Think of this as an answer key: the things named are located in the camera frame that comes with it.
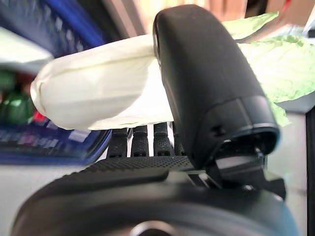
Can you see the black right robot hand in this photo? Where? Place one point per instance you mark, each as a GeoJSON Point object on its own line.
{"type": "Point", "coordinates": [209, 73]}

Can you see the napa cabbage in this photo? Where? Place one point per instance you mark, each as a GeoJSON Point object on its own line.
{"type": "Point", "coordinates": [22, 49]}
{"type": "Point", "coordinates": [98, 86]}

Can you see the blue plastic shopping basket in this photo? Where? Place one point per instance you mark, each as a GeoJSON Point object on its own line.
{"type": "Point", "coordinates": [49, 152]}

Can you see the red bell pepper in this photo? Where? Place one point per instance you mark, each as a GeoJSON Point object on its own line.
{"type": "Point", "coordinates": [39, 116]}

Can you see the green bell pepper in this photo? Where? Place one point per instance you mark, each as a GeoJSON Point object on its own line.
{"type": "Point", "coordinates": [14, 108]}

